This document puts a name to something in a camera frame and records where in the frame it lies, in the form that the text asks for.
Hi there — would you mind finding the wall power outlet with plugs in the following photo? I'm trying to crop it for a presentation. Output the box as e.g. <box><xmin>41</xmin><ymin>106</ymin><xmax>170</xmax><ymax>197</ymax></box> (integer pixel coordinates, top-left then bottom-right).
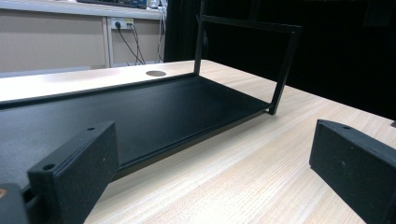
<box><xmin>110</xmin><ymin>17</ymin><xmax>134</xmax><ymax>31</ymax></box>

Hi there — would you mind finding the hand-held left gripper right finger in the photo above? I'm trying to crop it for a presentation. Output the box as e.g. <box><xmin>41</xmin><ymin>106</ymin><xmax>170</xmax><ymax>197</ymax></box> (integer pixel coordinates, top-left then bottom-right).
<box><xmin>308</xmin><ymin>119</ymin><xmax>396</xmax><ymax>224</ymax></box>

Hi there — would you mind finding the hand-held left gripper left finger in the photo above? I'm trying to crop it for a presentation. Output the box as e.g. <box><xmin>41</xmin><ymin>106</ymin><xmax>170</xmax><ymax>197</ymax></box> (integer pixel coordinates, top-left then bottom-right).
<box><xmin>27</xmin><ymin>120</ymin><xmax>120</xmax><ymax>224</ymax></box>

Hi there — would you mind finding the black curtain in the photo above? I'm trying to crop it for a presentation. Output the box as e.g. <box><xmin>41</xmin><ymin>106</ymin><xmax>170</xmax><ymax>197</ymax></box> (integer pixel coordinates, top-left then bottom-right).
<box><xmin>163</xmin><ymin>0</ymin><xmax>396</xmax><ymax>121</ymax></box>

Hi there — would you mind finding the dark flat device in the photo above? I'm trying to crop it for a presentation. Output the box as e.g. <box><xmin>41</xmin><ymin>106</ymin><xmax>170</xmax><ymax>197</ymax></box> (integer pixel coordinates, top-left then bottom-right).
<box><xmin>76</xmin><ymin>0</ymin><xmax>148</xmax><ymax>9</ymax></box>

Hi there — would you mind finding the black metal two-tier shelf rack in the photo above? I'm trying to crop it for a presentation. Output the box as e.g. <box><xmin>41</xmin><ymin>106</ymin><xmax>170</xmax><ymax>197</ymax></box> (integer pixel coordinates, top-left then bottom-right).
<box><xmin>0</xmin><ymin>0</ymin><xmax>303</xmax><ymax>190</ymax></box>

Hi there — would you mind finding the bundle of black cables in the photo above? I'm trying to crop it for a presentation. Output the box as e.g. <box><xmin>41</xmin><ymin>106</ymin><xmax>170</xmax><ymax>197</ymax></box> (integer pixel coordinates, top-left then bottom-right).
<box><xmin>115</xmin><ymin>6</ymin><xmax>168</xmax><ymax>65</ymax></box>

